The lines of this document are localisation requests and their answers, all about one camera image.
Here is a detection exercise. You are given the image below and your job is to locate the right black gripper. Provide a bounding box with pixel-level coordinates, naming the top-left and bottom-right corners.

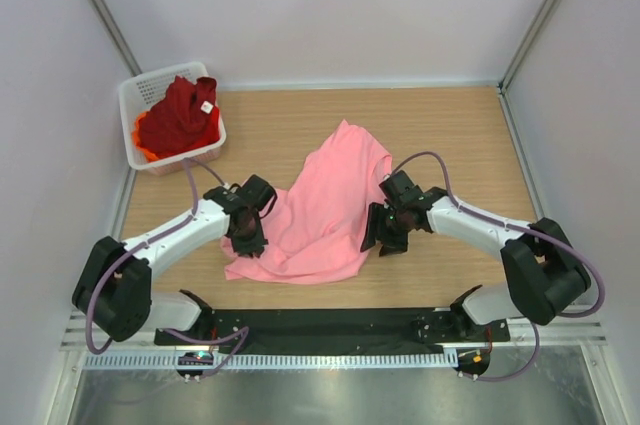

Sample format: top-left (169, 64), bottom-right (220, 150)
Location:
top-left (361, 202), bottom-right (410, 257)

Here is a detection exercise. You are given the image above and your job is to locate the pink t shirt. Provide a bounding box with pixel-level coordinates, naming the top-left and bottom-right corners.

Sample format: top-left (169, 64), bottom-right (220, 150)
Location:
top-left (221, 121), bottom-right (392, 285)

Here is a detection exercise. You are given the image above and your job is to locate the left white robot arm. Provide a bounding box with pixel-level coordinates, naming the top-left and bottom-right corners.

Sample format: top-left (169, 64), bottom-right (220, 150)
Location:
top-left (71, 175), bottom-right (277, 353)

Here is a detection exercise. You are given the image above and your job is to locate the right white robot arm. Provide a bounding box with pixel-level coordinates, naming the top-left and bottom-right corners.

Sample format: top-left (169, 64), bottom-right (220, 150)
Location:
top-left (361, 171), bottom-right (592, 341)

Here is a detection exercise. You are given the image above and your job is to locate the dark red t shirt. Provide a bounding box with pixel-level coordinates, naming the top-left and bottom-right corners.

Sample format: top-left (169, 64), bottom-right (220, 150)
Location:
top-left (136, 74), bottom-right (222, 159)

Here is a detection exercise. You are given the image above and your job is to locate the orange t shirt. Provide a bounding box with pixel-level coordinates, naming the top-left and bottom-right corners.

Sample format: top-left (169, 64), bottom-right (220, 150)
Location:
top-left (131, 112), bottom-right (222, 162)

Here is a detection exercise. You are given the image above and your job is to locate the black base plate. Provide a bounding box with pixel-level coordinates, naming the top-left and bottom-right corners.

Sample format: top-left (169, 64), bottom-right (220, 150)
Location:
top-left (186, 308), bottom-right (510, 356)

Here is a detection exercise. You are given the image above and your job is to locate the white slotted cable duct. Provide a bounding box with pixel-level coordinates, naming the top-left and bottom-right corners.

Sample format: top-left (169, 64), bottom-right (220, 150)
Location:
top-left (83, 349), bottom-right (458, 371)

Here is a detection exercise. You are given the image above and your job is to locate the left aluminium frame post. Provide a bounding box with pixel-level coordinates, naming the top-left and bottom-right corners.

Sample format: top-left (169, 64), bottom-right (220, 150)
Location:
top-left (88, 0), bottom-right (142, 76)

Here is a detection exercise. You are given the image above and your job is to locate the aluminium frame post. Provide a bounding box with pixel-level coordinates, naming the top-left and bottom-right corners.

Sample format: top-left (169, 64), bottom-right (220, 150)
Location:
top-left (498, 0), bottom-right (562, 95)
top-left (88, 0), bottom-right (142, 76)

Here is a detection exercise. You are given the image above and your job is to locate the right aluminium frame post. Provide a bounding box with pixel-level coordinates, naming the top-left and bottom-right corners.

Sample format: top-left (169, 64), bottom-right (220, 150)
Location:
top-left (498, 0), bottom-right (562, 95)

